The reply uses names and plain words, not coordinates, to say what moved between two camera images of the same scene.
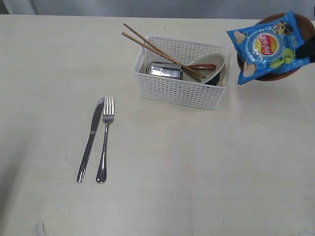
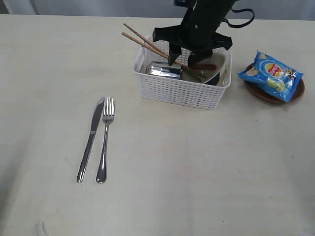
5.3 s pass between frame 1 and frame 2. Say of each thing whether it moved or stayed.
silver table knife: stayed
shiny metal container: stayed
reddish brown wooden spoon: stayed
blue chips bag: moved
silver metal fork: stayed
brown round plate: moved
